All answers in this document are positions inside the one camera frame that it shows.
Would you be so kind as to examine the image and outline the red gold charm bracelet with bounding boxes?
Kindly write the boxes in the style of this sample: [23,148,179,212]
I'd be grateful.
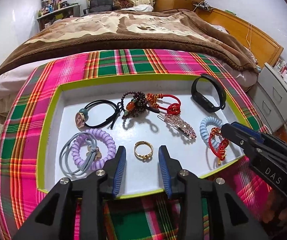
[208,127,230,166]

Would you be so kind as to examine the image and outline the gold ring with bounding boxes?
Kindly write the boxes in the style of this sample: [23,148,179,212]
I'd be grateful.
[133,140,154,161]

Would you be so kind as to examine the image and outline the light blue spiral hair tie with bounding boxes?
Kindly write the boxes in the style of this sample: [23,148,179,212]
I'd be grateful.
[199,115,224,149]

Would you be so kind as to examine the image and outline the purple spiral hair tie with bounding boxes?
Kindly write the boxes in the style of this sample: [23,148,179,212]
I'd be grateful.
[71,128,117,172]

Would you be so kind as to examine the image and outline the rhinestone hair clip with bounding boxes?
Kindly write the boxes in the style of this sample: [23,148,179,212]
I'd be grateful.
[158,113,197,140]

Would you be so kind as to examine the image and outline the grey elastic hair tie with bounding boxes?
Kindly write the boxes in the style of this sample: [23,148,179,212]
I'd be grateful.
[58,131,102,177]

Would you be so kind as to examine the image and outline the black hair tie with charm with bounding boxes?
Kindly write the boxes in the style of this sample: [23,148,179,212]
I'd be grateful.
[74,99,124,131]

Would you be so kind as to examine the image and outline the dark beaded bracelet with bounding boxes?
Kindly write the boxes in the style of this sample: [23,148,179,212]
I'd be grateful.
[120,90,149,119]

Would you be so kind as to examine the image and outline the red knotted cord bracelet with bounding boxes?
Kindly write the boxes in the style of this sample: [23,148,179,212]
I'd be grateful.
[146,93,182,116]

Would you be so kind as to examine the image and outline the person's right hand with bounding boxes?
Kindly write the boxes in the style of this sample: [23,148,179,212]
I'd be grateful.
[261,189,287,231]

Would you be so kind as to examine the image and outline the grey drawer cabinet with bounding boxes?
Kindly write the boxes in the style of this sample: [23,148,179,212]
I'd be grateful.
[248,63,287,132]

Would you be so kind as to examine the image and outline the black fitness band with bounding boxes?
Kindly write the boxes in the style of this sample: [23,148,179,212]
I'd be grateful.
[191,73,226,113]

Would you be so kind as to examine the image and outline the yellow-green white tray box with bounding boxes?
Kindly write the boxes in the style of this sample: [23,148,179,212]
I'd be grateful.
[36,74,244,198]

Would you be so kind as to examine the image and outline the wooden headboard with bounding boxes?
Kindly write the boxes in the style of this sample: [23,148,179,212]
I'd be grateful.
[196,8,283,67]

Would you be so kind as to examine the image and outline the pink green plaid cloth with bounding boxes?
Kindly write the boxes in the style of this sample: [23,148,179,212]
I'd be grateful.
[0,49,267,239]

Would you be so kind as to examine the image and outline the brown patterned blanket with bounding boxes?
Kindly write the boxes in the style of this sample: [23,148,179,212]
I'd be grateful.
[0,9,258,76]

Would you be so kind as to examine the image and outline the dark grey chair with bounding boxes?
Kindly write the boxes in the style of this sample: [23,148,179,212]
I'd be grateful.
[83,0,113,15]

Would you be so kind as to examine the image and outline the brown teddy bear santa hat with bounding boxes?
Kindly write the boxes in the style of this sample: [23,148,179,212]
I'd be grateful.
[114,0,134,10]

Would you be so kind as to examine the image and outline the cluttered wooden desk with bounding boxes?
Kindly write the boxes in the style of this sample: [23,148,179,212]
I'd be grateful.
[37,4,80,31]

